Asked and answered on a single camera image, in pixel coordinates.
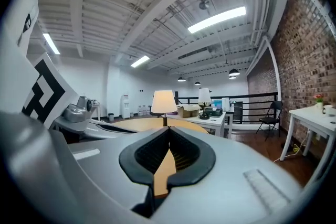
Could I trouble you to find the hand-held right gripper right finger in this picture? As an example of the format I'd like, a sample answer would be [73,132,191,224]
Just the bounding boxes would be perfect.
[153,125,303,224]

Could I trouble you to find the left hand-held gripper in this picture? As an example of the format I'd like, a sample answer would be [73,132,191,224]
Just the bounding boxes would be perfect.
[0,0,139,140]

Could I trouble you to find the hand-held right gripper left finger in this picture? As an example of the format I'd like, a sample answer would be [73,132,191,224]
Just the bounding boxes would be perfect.
[67,125,171,224]

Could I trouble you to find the beige shade table lamp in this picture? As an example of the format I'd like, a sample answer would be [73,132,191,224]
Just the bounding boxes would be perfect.
[150,90,179,127]

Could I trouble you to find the white shade table lamp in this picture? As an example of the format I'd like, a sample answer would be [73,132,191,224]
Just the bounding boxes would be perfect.
[197,88,212,120]

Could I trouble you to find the white water dispenser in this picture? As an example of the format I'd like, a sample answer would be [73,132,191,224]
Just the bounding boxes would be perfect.
[120,94,131,120]

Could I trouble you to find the round wooden table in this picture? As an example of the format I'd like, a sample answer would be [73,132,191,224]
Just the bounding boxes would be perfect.
[112,117,208,134]

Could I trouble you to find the white rectangular table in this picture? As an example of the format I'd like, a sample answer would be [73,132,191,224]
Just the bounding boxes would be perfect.
[167,109,227,137]

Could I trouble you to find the black desktop device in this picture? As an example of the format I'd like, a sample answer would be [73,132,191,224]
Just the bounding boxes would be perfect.
[204,106,224,118]

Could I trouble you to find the black low cabinet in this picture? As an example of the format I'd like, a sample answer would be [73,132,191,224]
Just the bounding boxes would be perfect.
[233,101,244,124]

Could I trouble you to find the black folding chair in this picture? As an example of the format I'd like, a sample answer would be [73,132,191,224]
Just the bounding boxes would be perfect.
[256,100,284,142]

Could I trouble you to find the open cardboard box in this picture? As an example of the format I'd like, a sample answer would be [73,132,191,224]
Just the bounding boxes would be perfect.
[177,104,201,119]

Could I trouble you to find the long ceiling light panel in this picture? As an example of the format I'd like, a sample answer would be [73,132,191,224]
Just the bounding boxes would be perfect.
[187,6,247,34]
[130,55,150,69]
[42,33,61,55]

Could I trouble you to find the black metal railing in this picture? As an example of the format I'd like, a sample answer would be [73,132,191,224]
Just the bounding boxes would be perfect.
[174,91,278,124]

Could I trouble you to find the white table with legs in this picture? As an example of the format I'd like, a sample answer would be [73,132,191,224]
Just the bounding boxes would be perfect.
[279,105,336,183]

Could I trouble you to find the pink flowers in white pot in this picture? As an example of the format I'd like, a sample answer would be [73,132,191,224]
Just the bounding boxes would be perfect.
[313,94,324,110]

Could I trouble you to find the ceiling air vent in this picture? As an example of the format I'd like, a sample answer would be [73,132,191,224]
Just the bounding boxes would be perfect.
[178,47,211,61]

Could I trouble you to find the white power cable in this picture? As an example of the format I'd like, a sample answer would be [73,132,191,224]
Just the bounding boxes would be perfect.
[272,136,308,163]

